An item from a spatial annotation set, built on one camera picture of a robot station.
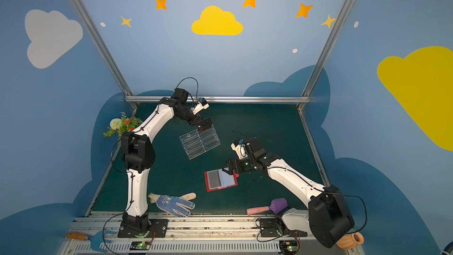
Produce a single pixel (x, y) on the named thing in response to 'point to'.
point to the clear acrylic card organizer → (196, 143)
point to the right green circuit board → (291, 245)
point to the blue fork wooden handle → (96, 241)
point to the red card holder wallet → (226, 179)
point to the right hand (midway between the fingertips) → (233, 165)
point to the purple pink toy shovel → (276, 206)
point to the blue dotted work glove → (171, 205)
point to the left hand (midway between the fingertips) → (205, 118)
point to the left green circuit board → (140, 245)
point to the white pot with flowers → (124, 124)
